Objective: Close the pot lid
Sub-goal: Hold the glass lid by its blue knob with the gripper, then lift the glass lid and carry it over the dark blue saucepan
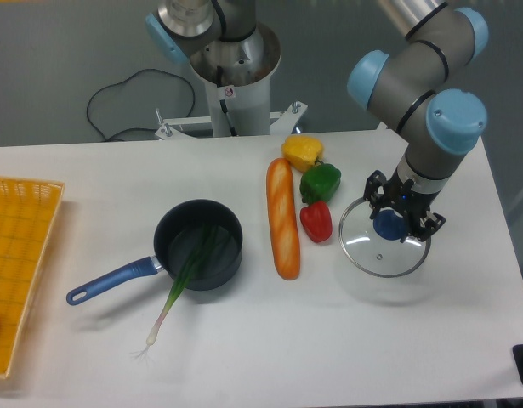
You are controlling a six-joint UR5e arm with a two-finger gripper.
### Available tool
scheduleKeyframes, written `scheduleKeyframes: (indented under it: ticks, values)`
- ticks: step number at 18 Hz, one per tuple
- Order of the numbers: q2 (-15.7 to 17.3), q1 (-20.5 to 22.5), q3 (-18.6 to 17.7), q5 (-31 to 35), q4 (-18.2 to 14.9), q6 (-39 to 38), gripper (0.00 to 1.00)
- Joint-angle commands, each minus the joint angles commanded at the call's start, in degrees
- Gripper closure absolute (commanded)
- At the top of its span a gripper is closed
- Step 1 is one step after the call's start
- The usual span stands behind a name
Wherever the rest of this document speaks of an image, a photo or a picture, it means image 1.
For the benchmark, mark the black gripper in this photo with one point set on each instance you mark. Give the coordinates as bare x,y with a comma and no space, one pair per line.
404,198

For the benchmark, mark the glass pot lid blue knob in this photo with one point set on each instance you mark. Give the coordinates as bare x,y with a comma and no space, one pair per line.
379,246

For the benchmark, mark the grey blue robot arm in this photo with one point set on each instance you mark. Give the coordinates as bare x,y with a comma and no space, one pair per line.
441,126

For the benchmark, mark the red bell pepper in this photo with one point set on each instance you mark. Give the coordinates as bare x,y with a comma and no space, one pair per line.
317,221

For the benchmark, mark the green bell pepper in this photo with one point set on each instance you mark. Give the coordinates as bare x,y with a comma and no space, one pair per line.
319,183

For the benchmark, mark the yellow bell pepper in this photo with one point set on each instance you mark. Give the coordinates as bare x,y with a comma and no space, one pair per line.
303,152

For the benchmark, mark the baguette bread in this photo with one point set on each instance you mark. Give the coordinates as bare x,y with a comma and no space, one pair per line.
282,219

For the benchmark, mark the green spring onion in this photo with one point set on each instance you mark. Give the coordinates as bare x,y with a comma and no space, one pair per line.
176,289

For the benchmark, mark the yellow woven basket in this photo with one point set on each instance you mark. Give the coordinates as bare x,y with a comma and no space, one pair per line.
28,209

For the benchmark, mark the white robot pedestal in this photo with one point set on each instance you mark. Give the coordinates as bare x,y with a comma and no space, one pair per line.
236,78

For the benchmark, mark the dark pot blue handle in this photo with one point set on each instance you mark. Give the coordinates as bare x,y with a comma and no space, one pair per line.
171,247

